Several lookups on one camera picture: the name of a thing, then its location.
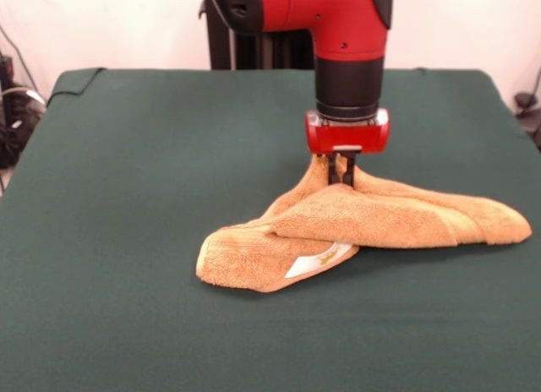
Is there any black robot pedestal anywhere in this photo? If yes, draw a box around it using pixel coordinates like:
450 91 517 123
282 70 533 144
198 0 318 71

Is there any dark green table cloth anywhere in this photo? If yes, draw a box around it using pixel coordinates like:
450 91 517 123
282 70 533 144
0 67 541 392

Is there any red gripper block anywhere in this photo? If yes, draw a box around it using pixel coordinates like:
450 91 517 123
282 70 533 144
304 107 391 188

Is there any black cable tangle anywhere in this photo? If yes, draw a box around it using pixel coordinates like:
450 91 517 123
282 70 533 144
0 91 43 170

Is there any tan terry towel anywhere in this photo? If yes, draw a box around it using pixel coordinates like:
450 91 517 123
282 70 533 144
194 155 533 292

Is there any white cable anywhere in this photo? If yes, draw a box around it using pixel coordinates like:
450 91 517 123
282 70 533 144
0 85 46 110

